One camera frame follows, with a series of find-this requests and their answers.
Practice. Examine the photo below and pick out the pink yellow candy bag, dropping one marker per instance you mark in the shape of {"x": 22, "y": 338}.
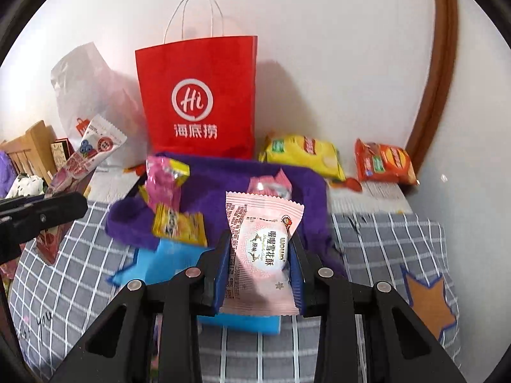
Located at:
{"x": 165, "y": 178}

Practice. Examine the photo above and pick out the pink snack packet silver band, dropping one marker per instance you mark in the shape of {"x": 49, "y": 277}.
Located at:
{"x": 277, "y": 186}

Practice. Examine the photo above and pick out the yellow crispy noodle bag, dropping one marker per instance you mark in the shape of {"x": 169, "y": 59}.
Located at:
{"x": 185, "y": 228}

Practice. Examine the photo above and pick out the brown wooden door frame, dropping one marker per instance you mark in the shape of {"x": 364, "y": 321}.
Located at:
{"x": 436, "y": 90}

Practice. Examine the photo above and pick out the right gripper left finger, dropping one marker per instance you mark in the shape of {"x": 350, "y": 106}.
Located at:
{"x": 214, "y": 265}

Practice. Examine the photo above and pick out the wooden furniture with boxes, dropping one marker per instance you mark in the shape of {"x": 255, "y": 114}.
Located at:
{"x": 30, "y": 162}

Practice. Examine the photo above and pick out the purple towel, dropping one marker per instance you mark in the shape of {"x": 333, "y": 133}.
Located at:
{"x": 129, "y": 221}

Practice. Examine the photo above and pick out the red Haidilao paper bag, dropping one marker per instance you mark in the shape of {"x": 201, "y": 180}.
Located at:
{"x": 199, "y": 95}

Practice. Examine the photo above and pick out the yellow chips bag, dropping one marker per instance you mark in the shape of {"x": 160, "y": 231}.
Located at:
{"x": 296, "y": 150}

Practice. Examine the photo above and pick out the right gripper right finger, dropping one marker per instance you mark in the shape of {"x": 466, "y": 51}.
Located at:
{"x": 303, "y": 266}

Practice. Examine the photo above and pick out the pale pink nougat packet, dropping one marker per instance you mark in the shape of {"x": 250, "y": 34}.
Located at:
{"x": 261, "y": 227}

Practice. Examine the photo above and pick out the long strawberry biscuit packet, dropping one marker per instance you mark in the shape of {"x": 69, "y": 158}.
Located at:
{"x": 99, "y": 141}

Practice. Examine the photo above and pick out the white Miniso plastic bag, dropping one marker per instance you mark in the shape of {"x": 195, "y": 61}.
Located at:
{"x": 85, "y": 86}

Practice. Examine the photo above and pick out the orange chips bag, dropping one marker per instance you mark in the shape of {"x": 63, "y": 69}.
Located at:
{"x": 383, "y": 163}

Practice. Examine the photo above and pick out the blue tissue pack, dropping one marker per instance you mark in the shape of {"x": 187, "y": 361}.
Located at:
{"x": 170, "y": 258}

